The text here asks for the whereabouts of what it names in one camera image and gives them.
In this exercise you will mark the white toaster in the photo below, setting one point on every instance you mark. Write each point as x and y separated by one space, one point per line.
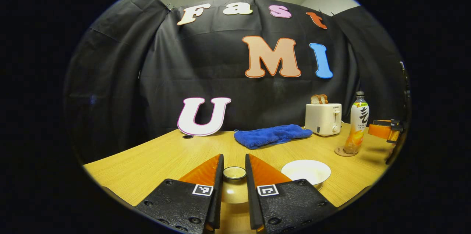
320 118

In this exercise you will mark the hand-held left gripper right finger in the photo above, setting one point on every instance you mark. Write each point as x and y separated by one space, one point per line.
250 193

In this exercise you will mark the black backdrop cloth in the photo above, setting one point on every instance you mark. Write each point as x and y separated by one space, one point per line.
147 79

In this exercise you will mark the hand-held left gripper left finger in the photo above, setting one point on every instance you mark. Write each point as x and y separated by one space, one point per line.
219 190

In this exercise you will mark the plastic water bottle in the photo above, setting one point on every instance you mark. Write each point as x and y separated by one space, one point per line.
358 123

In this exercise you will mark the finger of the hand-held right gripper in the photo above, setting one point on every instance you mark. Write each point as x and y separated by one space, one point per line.
379 131

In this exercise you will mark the white teacup lid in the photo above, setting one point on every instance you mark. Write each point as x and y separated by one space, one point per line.
234 190

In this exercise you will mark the blue towel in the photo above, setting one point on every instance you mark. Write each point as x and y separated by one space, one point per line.
270 135

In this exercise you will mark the round wooden coaster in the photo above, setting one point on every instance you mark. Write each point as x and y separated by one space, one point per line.
339 152

